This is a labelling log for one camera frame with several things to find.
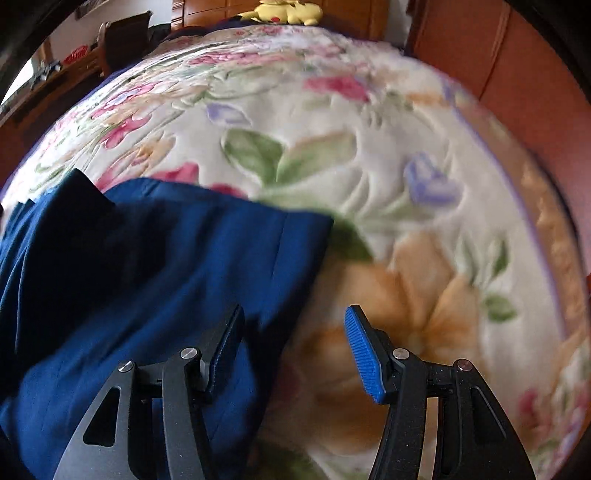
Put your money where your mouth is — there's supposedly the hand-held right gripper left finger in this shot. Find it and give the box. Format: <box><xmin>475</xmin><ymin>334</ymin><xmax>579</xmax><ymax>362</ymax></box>
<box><xmin>53</xmin><ymin>305</ymin><xmax>245</xmax><ymax>480</ymax></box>

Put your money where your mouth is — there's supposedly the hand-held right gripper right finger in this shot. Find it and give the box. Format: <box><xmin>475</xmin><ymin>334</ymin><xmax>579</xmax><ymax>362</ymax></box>
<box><xmin>344</xmin><ymin>305</ymin><xmax>537</xmax><ymax>480</ymax></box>

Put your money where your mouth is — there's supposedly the dark blue jacket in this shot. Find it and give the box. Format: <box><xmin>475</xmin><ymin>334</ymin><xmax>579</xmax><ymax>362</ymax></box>
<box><xmin>0</xmin><ymin>168</ymin><xmax>335</xmax><ymax>480</ymax></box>

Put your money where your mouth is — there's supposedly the floral blanket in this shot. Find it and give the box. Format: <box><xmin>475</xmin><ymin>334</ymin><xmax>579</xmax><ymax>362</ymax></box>
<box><xmin>0</xmin><ymin>23</ymin><xmax>591</xmax><ymax>480</ymax></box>

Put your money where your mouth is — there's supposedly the wooden desk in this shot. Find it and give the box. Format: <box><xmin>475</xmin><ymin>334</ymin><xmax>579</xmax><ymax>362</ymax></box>
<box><xmin>0</xmin><ymin>44</ymin><xmax>112</xmax><ymax>185</ymax></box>

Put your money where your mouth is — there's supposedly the wooden wardrobe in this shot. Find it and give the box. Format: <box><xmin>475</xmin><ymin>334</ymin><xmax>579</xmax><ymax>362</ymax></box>
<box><xmin>406</xmin><ymin>0</ymin><xmax>591</xmax><ymax>278</ymax></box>

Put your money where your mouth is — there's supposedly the dark chair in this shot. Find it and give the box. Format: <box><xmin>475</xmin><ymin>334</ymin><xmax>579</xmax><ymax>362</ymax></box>
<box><xmin>99</xmin><ymin>11</ymin><xmax>153</xmax><ymax>77</ymax></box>

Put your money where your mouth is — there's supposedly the window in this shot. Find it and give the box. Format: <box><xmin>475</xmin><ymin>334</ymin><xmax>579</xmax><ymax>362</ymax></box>
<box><xmin>7</xmin><ymin>58</ymin><xmax>38</xmax><ymax>104</ymax></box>

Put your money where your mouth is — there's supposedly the wooden bed headboard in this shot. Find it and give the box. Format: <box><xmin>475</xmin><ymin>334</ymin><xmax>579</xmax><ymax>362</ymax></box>
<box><xmin>171</xmin><ymin>0</ymin><xmax>393</xmax><ymax>42</ymax></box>

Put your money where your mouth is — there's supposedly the yellow plush toy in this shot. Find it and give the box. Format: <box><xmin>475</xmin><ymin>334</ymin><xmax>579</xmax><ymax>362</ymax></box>
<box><xmin>240</xmin><ymin>0</ymin><xmax>322</xmax><ymax>26</ymax></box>

